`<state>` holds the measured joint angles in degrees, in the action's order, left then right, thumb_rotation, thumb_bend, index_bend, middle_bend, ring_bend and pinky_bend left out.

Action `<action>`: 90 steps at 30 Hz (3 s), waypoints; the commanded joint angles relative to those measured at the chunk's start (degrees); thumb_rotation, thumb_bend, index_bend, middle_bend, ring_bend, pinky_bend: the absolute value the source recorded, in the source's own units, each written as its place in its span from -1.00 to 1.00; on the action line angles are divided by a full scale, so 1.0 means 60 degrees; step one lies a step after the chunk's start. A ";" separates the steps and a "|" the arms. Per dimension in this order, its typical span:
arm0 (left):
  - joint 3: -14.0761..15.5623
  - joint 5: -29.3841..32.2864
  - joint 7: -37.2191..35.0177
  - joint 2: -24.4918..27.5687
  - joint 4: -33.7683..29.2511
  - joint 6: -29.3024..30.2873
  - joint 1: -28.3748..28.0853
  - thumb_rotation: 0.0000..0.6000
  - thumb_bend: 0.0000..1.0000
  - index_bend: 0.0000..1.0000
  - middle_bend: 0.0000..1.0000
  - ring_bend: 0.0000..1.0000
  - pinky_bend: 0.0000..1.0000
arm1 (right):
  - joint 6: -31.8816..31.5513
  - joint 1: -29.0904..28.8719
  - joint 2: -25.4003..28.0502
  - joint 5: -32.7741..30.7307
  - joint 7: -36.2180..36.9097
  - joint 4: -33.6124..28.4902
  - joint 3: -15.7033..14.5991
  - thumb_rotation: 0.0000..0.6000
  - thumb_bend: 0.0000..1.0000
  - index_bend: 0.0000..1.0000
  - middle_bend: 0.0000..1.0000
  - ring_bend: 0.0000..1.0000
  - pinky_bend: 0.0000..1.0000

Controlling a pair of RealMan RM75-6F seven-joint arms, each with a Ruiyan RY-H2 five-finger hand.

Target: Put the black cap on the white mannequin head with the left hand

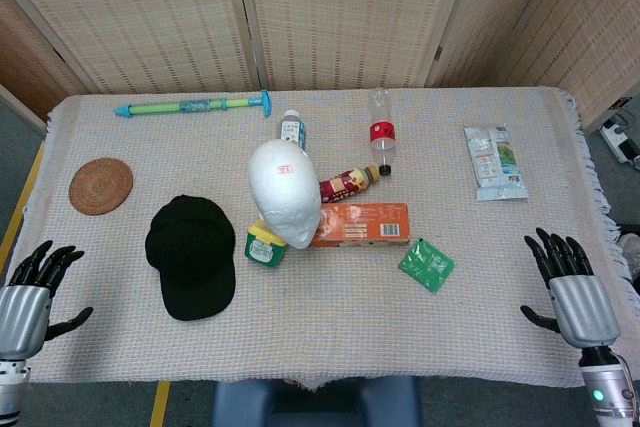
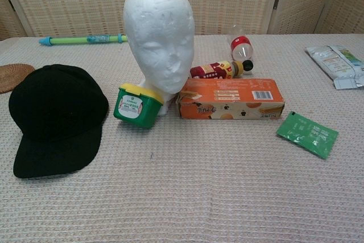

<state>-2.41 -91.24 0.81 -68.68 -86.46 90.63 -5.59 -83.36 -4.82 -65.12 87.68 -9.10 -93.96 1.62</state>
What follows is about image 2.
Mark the woven folding screen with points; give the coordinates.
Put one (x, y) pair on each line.
(71, 1)

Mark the beige woven tablecloth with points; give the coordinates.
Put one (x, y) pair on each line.
(182, 191)

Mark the green and blue water squirter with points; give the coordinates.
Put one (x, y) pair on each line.
(74, 40)

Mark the white snack bag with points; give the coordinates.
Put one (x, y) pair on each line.
(335, 63)

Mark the orange biscuit box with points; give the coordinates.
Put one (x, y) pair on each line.
(227, 95)

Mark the green tub with yellow lid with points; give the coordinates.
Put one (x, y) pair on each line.
(136, 109)

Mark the brown bottle with black cap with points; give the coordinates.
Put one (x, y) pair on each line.
(216, 69)

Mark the green sachet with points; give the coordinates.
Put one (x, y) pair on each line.
(308, 135)

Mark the clear bottle with red label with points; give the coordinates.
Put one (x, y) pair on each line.
(241, 43)

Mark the black baseball cap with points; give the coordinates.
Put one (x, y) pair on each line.
(57, 106)

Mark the round woven rattan coaster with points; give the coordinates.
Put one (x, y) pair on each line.
(11, 78)

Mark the white foam mannequin head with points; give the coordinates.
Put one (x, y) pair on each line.
(159, 41)

